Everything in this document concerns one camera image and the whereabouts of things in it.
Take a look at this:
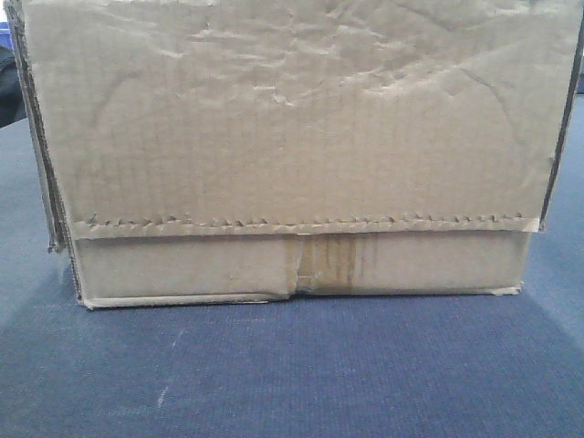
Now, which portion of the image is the worn brown cardboard box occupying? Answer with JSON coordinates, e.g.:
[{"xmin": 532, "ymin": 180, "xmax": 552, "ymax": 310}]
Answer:
[{"xmin": 4, "ymin": 1, "xmax": 583, "ymax": 308}]

